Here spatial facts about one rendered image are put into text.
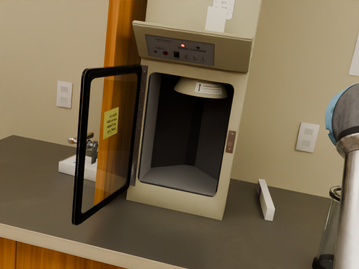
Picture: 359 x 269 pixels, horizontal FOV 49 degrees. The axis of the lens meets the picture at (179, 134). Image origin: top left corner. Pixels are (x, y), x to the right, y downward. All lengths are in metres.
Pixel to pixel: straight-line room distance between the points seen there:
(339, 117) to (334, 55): 0.87
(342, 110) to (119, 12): 0.67
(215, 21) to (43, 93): 1.01
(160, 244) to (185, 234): 0.10
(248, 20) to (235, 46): 0.12
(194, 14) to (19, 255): 0.84
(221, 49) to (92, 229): 0.60
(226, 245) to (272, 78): 0.72
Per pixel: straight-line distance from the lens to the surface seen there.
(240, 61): 1.10
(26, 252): 1.22
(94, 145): 0.98
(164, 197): 1.28
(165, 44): 1.11
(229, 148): 1.19
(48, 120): 1.87
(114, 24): 1.14
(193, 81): 1.20
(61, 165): 1.51
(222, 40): 1.05
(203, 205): 1.27
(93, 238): 1.11
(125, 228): 1.16
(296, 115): 1.61
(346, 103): 0.74
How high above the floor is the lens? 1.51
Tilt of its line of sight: 15 degrees down
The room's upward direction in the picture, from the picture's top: 8 degrees clockwise
